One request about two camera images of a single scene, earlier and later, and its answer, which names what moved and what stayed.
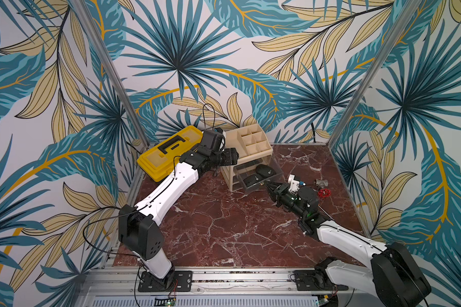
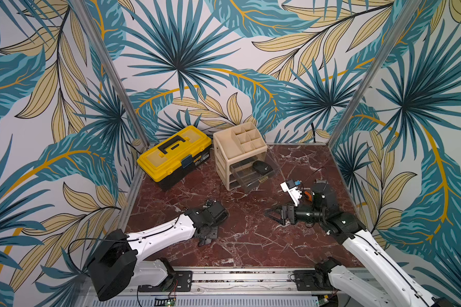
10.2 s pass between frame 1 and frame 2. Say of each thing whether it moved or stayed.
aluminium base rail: stayed
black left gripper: moved
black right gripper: moved
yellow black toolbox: stayed
